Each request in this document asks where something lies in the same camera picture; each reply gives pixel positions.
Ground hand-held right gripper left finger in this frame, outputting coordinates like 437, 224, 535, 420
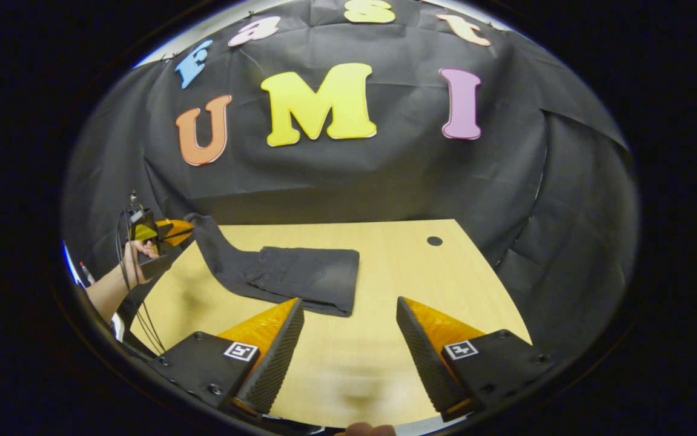
150, 297, 305, 417

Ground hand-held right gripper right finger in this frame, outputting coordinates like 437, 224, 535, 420
395, 296, 555, 423

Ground dark grey jeans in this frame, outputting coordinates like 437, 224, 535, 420
183, 213, 361, 318

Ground black backdrop cloth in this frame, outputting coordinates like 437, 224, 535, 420
62, 0, 639, 364

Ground black cable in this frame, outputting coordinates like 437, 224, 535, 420
115, 209, 167, 357

